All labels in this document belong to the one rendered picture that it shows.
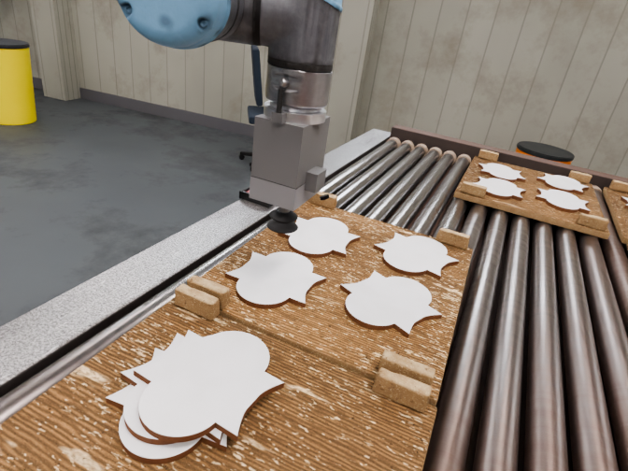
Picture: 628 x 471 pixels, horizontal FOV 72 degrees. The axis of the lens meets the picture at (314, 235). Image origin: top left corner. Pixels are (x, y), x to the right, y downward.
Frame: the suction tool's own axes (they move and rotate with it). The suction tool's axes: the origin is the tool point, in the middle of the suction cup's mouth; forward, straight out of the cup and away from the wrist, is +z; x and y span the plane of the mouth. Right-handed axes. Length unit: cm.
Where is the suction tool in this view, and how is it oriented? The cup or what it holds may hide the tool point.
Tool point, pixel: (282, 225)
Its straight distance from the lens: 59.7
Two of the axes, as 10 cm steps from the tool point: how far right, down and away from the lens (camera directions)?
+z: -1.3, 8.8, 4.6
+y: 4.0, -3.8, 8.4
